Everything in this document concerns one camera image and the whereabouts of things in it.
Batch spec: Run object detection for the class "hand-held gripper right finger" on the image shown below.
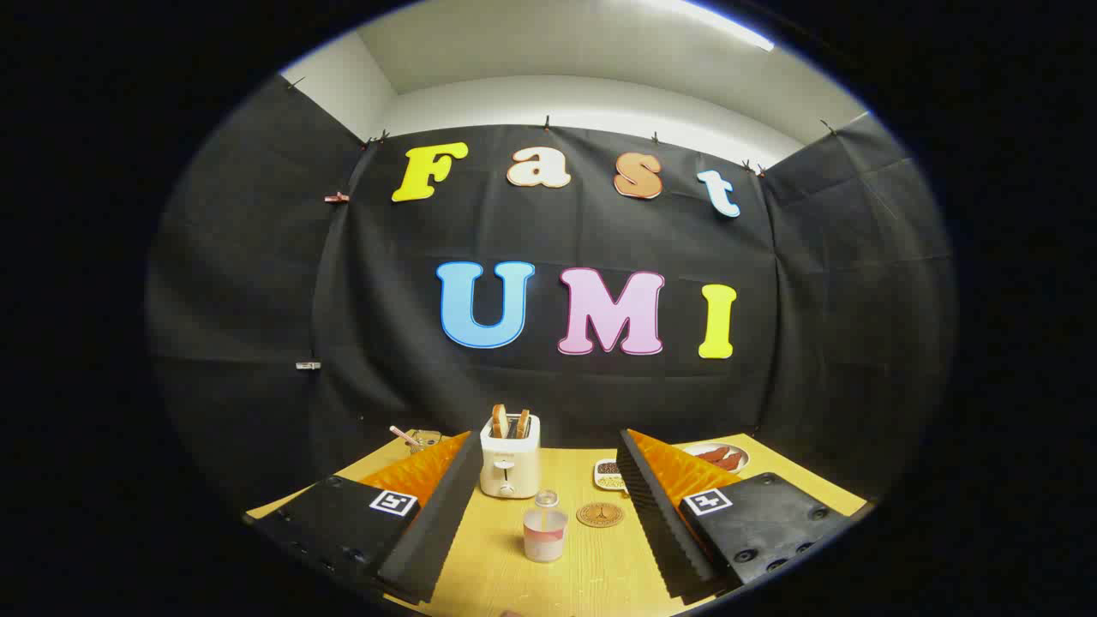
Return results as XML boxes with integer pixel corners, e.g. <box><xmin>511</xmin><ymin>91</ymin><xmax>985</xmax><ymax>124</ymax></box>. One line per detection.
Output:
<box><xmin>615</xmin><ymin>428</ymin><xmax>871</xmax><ymax>601</ymax></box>

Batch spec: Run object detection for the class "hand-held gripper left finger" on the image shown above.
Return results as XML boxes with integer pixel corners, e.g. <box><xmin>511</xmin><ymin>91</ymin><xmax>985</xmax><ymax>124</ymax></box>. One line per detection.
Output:
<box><xmin>247</xmin><ymin>430</ymin><xmax>484</xmax><ymax>605</ymax></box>

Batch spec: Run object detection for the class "clear juice bottle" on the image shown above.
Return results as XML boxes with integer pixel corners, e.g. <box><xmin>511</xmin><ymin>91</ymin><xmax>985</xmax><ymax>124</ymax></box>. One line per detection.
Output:
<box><xmin>523</xmin><ymin>489</ymin><xmax>569</xmax><ymax>564</ymax></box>

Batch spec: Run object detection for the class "wooden table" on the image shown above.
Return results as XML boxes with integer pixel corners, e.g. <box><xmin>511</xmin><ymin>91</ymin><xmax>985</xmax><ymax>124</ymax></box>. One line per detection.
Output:
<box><xmin>247</xmin><ymin>428</ymin><xmax>868</xmax><ymax>617</ymax></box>

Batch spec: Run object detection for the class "white oval plate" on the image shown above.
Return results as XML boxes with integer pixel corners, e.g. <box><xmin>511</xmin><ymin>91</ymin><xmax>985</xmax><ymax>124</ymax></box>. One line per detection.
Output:
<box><xmin>681</xmin><ymin>442</ymin><xmax>750</xmax><ymax>475</ymax></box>

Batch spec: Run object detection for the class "white toaster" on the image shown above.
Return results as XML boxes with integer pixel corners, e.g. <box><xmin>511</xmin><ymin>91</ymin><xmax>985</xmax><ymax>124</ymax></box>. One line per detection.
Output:
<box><xmin>479</xmin><ymin>414</ymin><xmax>542</xmax><ymax>500</ymax></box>

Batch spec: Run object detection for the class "black backdrop cloth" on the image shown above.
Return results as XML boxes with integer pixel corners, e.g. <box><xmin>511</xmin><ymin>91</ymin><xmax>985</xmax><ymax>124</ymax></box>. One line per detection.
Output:
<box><xmin>146</xmin><ymin>73</ymin><xmax>956</xmax><ymax>515</ymax></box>

